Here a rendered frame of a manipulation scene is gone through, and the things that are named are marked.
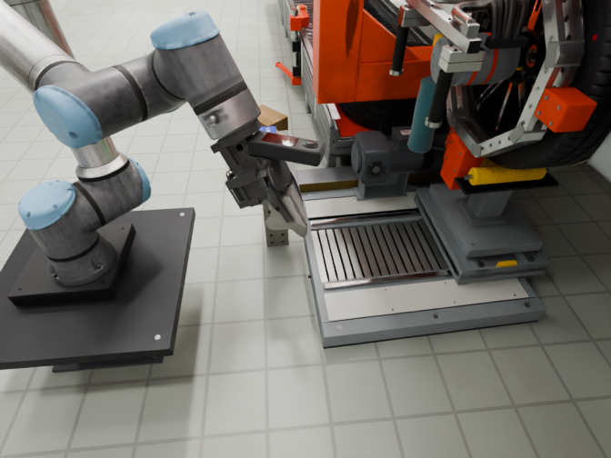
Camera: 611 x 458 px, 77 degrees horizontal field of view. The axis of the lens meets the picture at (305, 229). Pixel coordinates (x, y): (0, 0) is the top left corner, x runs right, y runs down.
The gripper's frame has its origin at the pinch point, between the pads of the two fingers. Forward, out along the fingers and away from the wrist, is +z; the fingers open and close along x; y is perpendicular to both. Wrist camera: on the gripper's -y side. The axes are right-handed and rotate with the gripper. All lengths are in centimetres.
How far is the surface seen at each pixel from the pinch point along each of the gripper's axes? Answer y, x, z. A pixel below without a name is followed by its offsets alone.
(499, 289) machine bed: -23, -72, 84
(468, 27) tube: -35, -50, -13
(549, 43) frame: -50, -54, -2
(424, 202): -3, -105, 55
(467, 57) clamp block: -33, -51, -6
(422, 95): -18, -84, 6
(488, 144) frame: -33, -67, 23
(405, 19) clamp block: -21, -81, -19
